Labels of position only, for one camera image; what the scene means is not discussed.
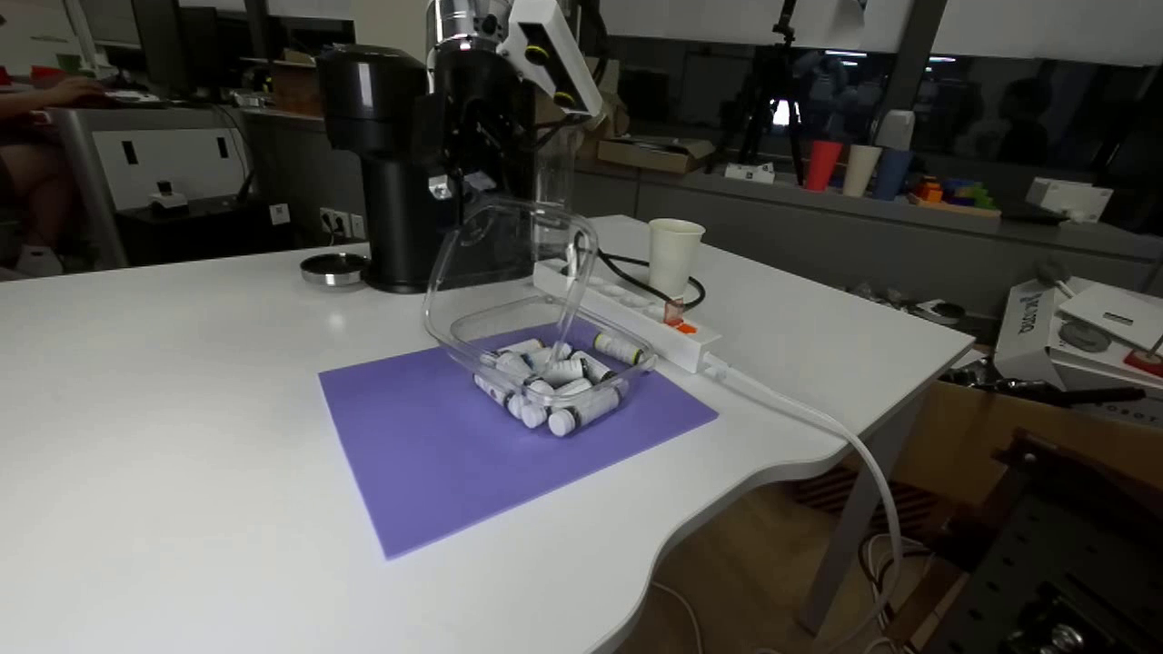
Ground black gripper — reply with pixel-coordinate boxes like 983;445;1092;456
421;41;546;211

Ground clear plastic clamshell container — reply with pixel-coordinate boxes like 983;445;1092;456
420;195;658;443

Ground black coffee machine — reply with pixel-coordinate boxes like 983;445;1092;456
317;43;543;294

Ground clear drinking glass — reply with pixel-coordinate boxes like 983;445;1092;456
532;115;583;261

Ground round silver black disc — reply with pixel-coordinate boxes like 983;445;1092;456
298;246;371;289

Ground flat cardboard box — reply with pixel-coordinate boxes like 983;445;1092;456
593;133;721;183

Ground white paper cup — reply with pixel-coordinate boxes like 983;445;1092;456
649;215;709;297

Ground purple rectangular mat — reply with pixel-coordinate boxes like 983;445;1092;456
317;317;721;564

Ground white power strip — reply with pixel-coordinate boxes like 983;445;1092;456
532;259;726;374

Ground red cup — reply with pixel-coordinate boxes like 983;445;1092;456
804;138;846;195

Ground grey low cabinet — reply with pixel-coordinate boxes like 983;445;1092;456
569;160;1163;320

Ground seated person in background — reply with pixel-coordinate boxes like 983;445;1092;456
0;72;114;278

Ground blue cup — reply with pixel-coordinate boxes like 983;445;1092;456
868;145;918;203

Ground colourful toy blocks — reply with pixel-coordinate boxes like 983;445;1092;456
908;174;1004;219

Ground grey table leg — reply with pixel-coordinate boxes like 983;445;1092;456
795;397;926;638

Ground brown box under table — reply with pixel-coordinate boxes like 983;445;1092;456
901;374;1163;494

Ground white printed carton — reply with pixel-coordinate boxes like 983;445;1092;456
993;277;1077;390

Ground small white box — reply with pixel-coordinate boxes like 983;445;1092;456
1025;174;1117;229

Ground white box with red label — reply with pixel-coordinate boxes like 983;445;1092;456
1048;274;1163;392

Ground white wall outlet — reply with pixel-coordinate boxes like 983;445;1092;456
317;203;366;242

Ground black power cable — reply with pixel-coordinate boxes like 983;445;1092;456
559;229;709;317

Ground black camera tripod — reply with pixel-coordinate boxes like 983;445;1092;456
722;0;819;174

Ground white power strip cable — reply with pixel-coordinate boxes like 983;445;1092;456
709;356;908;613

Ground black perforated metal frame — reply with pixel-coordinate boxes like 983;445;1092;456
925;438;1163;654

